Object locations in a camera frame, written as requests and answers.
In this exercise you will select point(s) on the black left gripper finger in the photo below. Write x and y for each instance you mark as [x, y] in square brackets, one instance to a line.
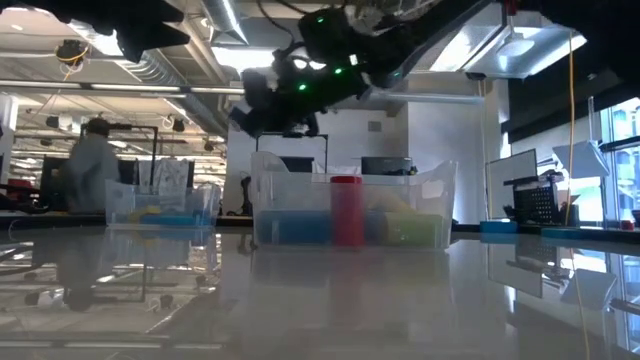
[150, 40]

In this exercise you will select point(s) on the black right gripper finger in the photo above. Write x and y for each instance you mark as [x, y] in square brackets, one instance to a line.
[245, 120]
[311, 125]

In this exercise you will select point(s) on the blue wooden cylinder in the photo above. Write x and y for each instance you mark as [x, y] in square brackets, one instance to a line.
[295, 227]
[375, 225]

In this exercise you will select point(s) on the yellow wooden cylinder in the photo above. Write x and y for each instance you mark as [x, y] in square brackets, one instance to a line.
[390, 202]

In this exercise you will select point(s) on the small blue wooden block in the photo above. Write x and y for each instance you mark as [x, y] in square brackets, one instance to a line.
[175, 220]

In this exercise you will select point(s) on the yellow wooden block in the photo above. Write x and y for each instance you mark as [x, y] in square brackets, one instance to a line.
[140, 214]

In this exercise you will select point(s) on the lime green wooden cylinder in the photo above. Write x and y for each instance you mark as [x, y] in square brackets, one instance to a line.
[415, 230]

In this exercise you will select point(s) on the teal wooden plank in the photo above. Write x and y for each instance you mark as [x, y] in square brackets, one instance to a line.
[497, 226]

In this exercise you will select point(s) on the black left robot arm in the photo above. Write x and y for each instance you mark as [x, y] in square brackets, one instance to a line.
[30, 4]

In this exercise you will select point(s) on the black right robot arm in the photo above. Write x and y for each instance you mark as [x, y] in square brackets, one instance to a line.
[600, 25]

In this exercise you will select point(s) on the rectangular ceiling light panel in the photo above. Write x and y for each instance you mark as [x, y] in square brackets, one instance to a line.
[245, 57]

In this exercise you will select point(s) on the clear plastic bin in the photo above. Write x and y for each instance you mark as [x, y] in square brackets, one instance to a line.
[125, 205]
[300, 195]

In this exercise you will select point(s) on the whiteboard with sketches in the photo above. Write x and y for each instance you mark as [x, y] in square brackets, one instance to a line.
[170, 175]

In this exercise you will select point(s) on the silver ceiling pipe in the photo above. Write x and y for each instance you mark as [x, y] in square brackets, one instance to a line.
[50, 86]

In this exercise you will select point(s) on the person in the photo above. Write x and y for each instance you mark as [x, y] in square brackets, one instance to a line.
[90, 170]

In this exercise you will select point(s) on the white screen panel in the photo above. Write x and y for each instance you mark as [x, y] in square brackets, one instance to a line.
[510, 190]

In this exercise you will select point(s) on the black perforated box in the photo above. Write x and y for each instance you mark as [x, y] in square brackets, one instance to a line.
[537, 202]

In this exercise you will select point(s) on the white paper shade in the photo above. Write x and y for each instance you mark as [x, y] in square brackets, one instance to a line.
[582, 160]

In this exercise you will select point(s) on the glass window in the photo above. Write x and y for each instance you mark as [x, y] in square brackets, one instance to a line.
[620, 165]

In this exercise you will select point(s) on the small red object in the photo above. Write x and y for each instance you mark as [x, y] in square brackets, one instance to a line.
[628, 225]

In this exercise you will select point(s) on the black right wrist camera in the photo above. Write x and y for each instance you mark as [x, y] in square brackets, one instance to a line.
[325, 35]

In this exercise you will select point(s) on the silver ventilation duct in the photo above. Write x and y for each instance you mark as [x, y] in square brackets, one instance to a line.
[225, 20]

